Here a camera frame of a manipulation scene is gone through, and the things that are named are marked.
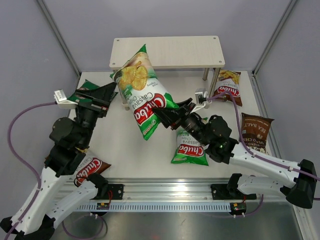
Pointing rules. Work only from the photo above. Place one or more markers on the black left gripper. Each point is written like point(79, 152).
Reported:
point(103, 94)

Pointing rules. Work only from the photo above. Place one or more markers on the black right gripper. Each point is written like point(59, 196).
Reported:
point(173, 117)

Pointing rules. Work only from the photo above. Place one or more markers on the dark green REAL chips bag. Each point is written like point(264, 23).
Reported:
point(89, 92)

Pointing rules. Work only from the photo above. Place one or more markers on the green Chuba chips bag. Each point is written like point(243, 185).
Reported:
point(188, 150)
point(139, 84)

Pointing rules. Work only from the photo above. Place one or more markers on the brown chuba bag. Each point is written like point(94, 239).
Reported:
point(89, 165)
point(229, 81)

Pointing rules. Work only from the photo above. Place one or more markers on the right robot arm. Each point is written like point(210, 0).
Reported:
point(296, 181)

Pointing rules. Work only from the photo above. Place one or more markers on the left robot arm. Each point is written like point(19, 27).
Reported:
point(37, 219)

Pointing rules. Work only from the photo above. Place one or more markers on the brown Chuba bag by shelf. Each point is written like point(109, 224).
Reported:
point(229, 81)

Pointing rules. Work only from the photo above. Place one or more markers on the white two-tier shelf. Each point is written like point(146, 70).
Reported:
point(173, 52)

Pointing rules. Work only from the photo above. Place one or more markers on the brown sea salt chips bag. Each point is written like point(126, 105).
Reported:
point(254, 131)

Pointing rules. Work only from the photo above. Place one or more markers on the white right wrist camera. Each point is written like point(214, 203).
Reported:
point(201, 99)

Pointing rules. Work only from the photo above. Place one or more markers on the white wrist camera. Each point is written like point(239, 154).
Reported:
point(62, 101)
point(201, 99)

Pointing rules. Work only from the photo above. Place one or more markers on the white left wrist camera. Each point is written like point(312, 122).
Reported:
point(62, 101)

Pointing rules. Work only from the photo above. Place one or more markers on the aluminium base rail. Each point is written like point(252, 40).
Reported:
point(198, 196)

